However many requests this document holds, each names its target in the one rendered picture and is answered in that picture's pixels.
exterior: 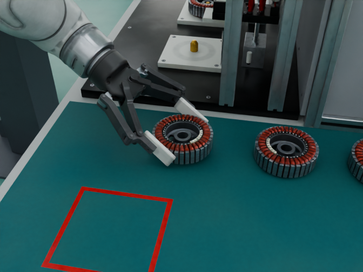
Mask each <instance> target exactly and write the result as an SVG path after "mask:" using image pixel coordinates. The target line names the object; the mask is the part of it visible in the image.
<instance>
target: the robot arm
mask: <svg viewBox="0 0 363 272"><path fill-rule="evenodd" d="M0 30H1V31H3V32H5V33H7V34H9V35H11V36H15V37H18V38H22V39H27V40H29V41H31V42H32V43H34V44H35V45H36V46H38V47H39V48H40V49H42V50H43V51H46V52H48V53H51V54H53V55H55V56H56V57H58V58H59V59H60V60H62V62H63V63H64V64H66V65H67V66H68V67H69V68H70V69H72V70H73V71H74V72H75V73H76V74H77V75H79V76H80V77H81V78H83V79H85V78H88V79H89V81H91V82H92V83H93V84H94V85H95V86H96V87H98V88H99V89H100V90H101V91H105V94H101V95H100V97H99V99H98V101H97V105H98V106H99V107H100V108H101V109H102V110H103V111H104V112H105V113H106V115H107V117H108V118H109V120H110V121H111V123H112V125H113V126H114V128H115V130H116V131H117V133H118V135H119V136H120V138H121V140H122V141H123V143H124V144H125V145H126V146H128V145H129V144H134V145H135V144H137V143H138V144H140V145H141V147H142V148H143V149H145V150H146V151H147V152H148V153H150V154H152V153H153V154H154V155H155V156H156V157H157V158H159V159H160V160H161V161H162V162H163V163H164V164H165V165H166V166H169V165H170V163H171V162H172V161H173V160H174V159H175V158H176V157H175V156H174V155H173V154H172V153H171V152H170V151H169V150H168V149H167V148H166V147H165V146H164V145H163V144H162V143H161V142H159V141H158V140H157V139H156V138H155V137H154V136H153V135H152V134H151V133H150V132H149V131H145V132H143V130H142V127H141V124H140V122H139V119H138V116H137V113H136V110H135V107H134V104H133V100H134V99H135V98H137V97H139V96H140V95H143V96H145V95H148V96H152V97H155V98H158V99H162V100H165V101H169V102H171V103H174V104H175V106H174V108H175V109H177V110H178V111H179V112H180V113H181V114H185V116H186V115H187V114H189V115H190V116H191V115H194V116H195V117H199V118H202V119H203V120H205V121H206V122H208V120H207V119H206V118H205V117H204V116H203V115H202V114H200V113H199V112H198V111H197V110H196V109H195V106H194V105H193V104H192V103H190V102H189V101H188V100H187V99H186V98H185V97H184V95H185V90H186V88H185V86H183V85H181V84H180V83H178V82H176V81H174V80H172V79H170V78H168V77H167V76H165V75H163V74H161V73H159V72H157V71H155V70H153V69H152V68H151V67H150V66H149V65H147V63H142V64H141V66H140V67H139V68H138V69H133V68H131V67H130V66H129V64H128V61H127V59H125V58H124V57H123V56H122V55H121V54H120V53H119V52H118V51H117V50H114V43H113V42H112V41H111V40H110V39H109V38H107V36H106V35H105V34H103V33H102V32H101V31H100V30H99V29H98V28H97V27H96V26H95V25H93V24H92V23H91V22H90V21H89V19H88V18H87V16H86V14H85V13H84V11H83V10H82V9H81V8H80V7H79V6H78V5H77V3H76V2H75V1H74V0H0ZM177 89H178V90H177ZM113 100H117V101H118V102H119V106H120V109H121V110H122V111H123V113H124V116H125V119H126V120H125V119H124V117H123V116H122V114H121V113H120V111H119V109H118V108H117V106H116V104H115V103H114V102H113Z"/></svg>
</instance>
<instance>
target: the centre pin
mask: <svg viewBox="0 0 363 272"><path fill-rule="evenodd" d="M190 51H191V52H197V51H198V42H197V41H196V40H195V39H194V40H192V42H191V43H190Z"/></svg>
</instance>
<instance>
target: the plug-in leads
mask: <svg viewBox="0 0 363 272"><path fill-rule="evenodd" d="M272 1H274V4H271V9H270V15H273V16H278V14H279V4H276V2H278V1H280V0H272ZM254 6H255V0H249V2H248V6H247V9H248V10H247V13H253V7H254ZM265 7H266V0H260V4H259V11H260V12H261V13H264V8H265Z"/></svg>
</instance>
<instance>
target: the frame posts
mask: <svg viewBox="0 0 363 272"><path fill-rule="evenodd" d="M302 5H303V0H284V5H283V11H282V15H281V22H280V29H279V35H278V42H277V49H276V53H275V60H274V66H273V73H272V79H271V86H270V93H269V97H268V107H267V110H268V111H273V109H277V111H278V112H282V111H283V106H284V100H285V95H286V89H287V84H288V78H289V75H290V69H291V64H292V58H293V52H294V47H295V41H296V37H297V32H298V26H299V21H300V15H301V10H302ZM243 6H244V0H226V7H225V23H224V38H223V54H222V63H221V78H220V94H219V105H222V106H224V104H228V106H233V104H234V96H235V89H236V78H237V67H238V56H239V45H240V34H241V23H242V17H243Z"/></svg>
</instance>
